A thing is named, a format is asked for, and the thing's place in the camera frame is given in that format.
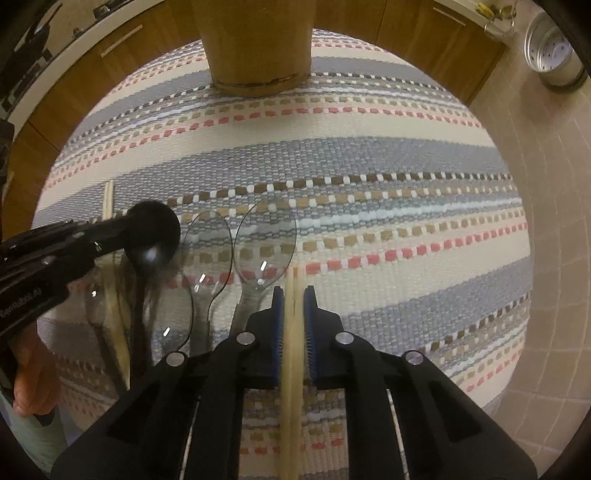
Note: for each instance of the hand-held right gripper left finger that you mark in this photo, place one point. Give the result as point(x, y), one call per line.
point(277, 323)

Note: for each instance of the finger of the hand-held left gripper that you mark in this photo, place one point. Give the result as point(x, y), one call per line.
point(69, 265)
point(60, 235)

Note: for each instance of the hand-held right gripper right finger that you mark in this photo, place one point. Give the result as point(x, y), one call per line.
point(310, 332)

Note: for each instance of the dark round glass lid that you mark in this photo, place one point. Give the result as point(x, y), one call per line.
point(265, 244)

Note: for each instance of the wooden chopstick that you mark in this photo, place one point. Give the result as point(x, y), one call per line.
point(288, 415)
point(108, 203)

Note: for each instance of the black plastic spoon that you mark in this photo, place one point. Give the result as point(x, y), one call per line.
point(154, 249)

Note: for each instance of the bamboo utensil holder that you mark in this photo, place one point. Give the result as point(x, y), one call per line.
point(251, 46)

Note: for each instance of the person's left hand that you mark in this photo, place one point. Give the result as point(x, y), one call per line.
point(34, 378)

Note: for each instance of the clear plastic spoon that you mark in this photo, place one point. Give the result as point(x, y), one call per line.
point(181, 314)
point(207, 249)

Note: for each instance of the person's light shirt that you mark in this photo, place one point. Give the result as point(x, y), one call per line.
point(27, 445)

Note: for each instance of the striped woven table cloth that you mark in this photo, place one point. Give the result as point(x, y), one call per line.
point(369, 161)

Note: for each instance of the black gas stove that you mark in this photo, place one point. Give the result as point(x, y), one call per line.
point(27, 41)

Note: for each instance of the yellow sponge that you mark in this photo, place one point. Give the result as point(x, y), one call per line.
point(485, 8)

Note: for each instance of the steel steamer pot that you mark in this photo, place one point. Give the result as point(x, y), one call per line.
point(549, 46)

